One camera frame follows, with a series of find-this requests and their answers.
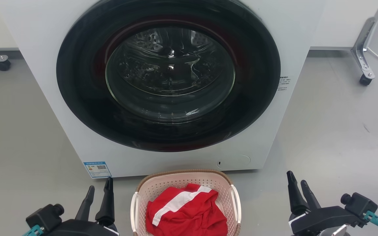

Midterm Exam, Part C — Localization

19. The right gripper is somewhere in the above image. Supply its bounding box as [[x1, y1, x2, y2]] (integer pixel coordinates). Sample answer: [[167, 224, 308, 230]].
[[286, 171, 362, 235]]

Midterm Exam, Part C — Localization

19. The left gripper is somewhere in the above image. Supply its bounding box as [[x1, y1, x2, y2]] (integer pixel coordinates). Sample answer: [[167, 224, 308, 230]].
[[46, 177, 119, 236]]

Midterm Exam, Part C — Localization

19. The beige perforated laundry basket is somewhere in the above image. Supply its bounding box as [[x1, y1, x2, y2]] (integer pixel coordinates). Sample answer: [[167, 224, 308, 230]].
[[130, 169, 242, 236]]

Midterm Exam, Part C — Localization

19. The blue energy label sticker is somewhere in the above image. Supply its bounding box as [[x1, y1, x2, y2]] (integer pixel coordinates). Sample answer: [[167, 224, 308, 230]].
[[83, 161, 112, 179]]

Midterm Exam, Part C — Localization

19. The round white filter cover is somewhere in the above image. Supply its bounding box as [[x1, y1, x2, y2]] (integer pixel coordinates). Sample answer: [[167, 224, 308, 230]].
[[217, 154, 251, 170]]

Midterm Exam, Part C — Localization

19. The red garment with white stripe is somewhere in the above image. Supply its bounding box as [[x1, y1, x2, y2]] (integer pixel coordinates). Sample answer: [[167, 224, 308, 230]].
[[145, 183, 228, 236]]

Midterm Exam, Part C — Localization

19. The round black washer door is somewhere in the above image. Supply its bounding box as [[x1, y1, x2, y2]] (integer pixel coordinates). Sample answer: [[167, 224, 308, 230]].
[[56, 0, 281, 152]]

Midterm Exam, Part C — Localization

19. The small printed text sticker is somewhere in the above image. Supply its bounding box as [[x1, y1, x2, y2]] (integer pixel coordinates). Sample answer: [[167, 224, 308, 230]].
[[277, 76, 291, 91]]

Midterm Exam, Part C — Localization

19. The white front-load washing machine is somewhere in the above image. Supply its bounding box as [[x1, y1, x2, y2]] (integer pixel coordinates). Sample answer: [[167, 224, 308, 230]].
[[0, 0, 326, 179]]

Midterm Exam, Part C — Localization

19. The teal left camera connector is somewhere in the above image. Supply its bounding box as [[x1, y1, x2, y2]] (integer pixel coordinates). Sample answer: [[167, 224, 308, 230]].
[[22, 225, 44, 236]]

